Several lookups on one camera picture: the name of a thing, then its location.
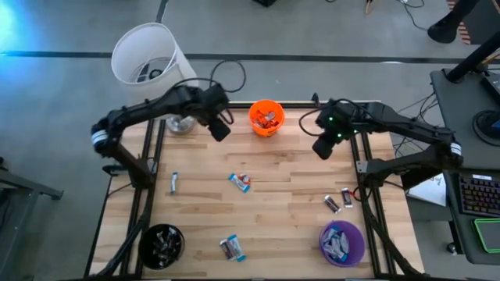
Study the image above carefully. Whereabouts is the orange pumpkin face bucket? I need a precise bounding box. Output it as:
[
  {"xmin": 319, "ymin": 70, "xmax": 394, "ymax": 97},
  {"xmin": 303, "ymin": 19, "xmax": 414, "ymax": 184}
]
[{"xmin": 248, "ymin": 98, "xmax": 286, "ymax": 138}]

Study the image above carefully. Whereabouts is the purple pumpkin face bucket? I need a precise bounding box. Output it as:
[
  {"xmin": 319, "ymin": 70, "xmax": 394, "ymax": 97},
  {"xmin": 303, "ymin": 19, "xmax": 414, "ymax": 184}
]
[{"xmin": 318, "ymin": 220, "xmax": 366, "ymax": 269}]

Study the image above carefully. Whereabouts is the white shade silver table lamp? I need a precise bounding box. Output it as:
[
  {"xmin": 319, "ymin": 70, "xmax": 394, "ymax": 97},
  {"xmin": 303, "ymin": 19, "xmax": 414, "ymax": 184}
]
[{"xmin": 111, "ymin": 22, "xmax": 199, "ymax": 137}]

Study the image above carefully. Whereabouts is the white paper sheet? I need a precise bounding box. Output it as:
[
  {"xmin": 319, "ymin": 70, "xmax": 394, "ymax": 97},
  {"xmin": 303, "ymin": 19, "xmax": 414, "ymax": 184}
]
[{"xmin": 406, "ymin": 173, "xmax": 448, "ymax": 208}]

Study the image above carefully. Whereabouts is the black plastic bucket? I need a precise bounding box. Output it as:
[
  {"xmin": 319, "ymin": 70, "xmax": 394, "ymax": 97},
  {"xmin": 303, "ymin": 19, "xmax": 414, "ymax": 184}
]
[{"xmin": 137, "ymin": 223, "xmax": 186, "ymax": 271}]

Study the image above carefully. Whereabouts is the dark grey desk top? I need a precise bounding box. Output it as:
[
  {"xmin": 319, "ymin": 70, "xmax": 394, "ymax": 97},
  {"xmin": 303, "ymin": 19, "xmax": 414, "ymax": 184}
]
[{"xmin": 443, "ymin": 167, "xmax": 500, "ymax": 267}]

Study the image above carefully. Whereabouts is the backlit black keyboard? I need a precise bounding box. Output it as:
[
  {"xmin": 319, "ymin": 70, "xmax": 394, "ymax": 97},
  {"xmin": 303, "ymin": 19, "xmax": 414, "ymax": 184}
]
[{"xmin": 459, "ymin": 173, "xmax": 500, "ymax": 219}]

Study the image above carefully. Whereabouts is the round black stand base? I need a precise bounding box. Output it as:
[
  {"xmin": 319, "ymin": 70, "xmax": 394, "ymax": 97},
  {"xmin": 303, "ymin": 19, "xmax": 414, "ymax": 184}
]
[{"xmin": 471, "ymin": 109, "xmax": 500, "ymax": 148}]

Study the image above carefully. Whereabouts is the black stand foot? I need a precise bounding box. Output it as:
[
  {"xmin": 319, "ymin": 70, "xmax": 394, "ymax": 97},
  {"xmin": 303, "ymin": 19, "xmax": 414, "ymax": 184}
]
[{"xmin": 427, "ymin": 0, "xmax": 481, "ymax": 44}]

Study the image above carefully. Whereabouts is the black monitor pole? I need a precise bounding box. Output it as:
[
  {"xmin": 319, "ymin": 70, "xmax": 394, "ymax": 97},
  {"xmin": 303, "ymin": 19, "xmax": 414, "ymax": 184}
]
[{"xmin": 445, "ymin": 30, "xmax": 500, "ymax": 84}]

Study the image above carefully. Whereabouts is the black desk device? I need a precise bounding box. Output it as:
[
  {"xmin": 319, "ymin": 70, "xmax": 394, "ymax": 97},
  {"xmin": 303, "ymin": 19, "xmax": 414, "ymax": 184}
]
[{"xmin": 480, "ymin": 73, "xmax": 500, "ymax": 105}]

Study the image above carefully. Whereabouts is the grey metal side table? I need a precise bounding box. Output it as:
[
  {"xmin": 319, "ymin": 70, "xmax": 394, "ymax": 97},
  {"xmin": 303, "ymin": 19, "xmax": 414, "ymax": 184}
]
[{"xmin": 0, "ymin": 155, "xmax": 64, "ymax": 281}]

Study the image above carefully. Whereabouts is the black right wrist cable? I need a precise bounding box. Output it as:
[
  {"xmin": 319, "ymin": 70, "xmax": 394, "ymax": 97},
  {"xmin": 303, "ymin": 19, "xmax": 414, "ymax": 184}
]
[{"xmin": 298, "ymin": 107, "xmax": 325, "ymax": 137}]

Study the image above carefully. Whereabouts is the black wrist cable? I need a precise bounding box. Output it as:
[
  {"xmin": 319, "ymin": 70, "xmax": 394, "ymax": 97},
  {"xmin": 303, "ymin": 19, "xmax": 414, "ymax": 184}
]
[
  {"xmin": 298, "ymin": 107, "xmax": 325, "ymax": 137},
  {"xmin": 171, "ymin": 59, "xmax": 248, "ymax": 94}
]

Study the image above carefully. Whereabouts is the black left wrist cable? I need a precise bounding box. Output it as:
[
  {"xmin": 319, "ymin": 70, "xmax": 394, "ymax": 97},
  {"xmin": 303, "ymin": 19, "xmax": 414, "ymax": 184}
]
[{"xmin": 171, "ymin": 59, "xmax": 248, "ymax": 94}]

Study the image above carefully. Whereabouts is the black cable bundle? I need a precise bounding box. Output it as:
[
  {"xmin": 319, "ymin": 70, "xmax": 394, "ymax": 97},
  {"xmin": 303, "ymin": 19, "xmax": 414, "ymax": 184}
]
[
  {"xmin": 93, "ymin": 187, "xmax": 154, "ymax": 279},
  {"xmin": 361, "ymin": 183, "xmax": 421, "ymax": 279}
]

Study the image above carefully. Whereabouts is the black floor cable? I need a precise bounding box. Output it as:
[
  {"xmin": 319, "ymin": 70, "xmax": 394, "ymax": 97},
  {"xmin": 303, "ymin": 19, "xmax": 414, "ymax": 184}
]
[{"xmin": 394, "ymin": 0, "xmax": 430, "ymax": 33}]

